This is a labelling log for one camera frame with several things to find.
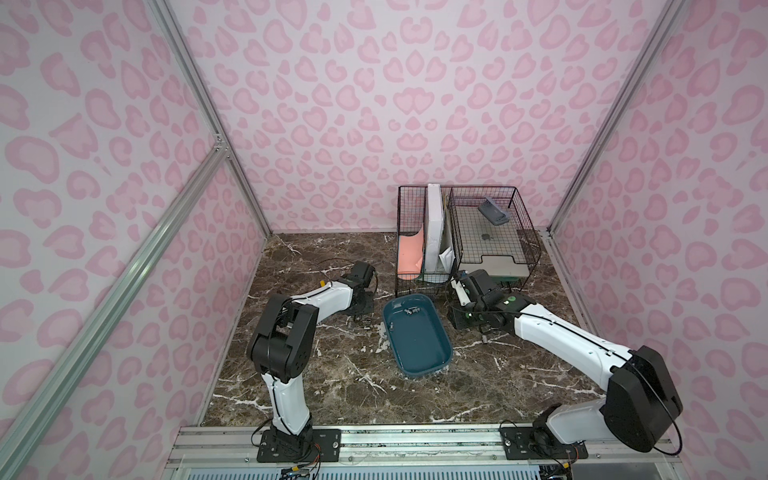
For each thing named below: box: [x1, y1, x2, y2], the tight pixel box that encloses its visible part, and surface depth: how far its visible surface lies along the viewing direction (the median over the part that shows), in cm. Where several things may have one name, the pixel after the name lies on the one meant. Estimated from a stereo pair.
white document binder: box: [425, 183, 445, 274], surface depth 96 cm
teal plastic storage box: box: [383, 293, 453, 377], surface depth 95 cm
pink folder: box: [397, 224, 425, 280], surface depth 114 cm
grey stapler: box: [478, 197, 509, 226], surface depth 96 cm
